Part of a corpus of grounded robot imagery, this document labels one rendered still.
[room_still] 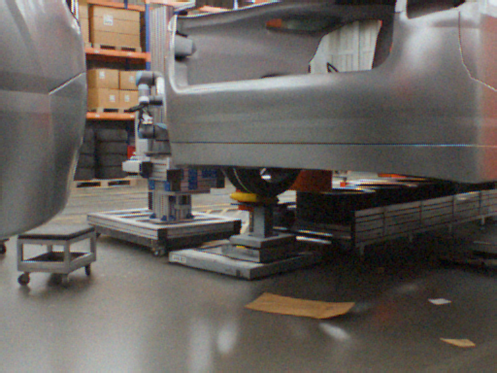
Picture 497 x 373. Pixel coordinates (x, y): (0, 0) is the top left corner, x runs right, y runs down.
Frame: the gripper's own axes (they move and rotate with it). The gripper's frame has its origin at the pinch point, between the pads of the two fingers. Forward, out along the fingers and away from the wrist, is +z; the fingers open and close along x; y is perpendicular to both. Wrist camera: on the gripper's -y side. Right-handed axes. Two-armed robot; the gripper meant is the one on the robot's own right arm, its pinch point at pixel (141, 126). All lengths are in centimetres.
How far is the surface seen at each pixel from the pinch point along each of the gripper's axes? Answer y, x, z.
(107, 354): -58, -81, 175
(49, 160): -129, -225, 167
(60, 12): -133, -238, 140
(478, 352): 76, -170, 189
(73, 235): -41, 16, 82
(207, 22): 0, -93, -23
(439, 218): 281, -23, 34
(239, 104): -13, -134, 65
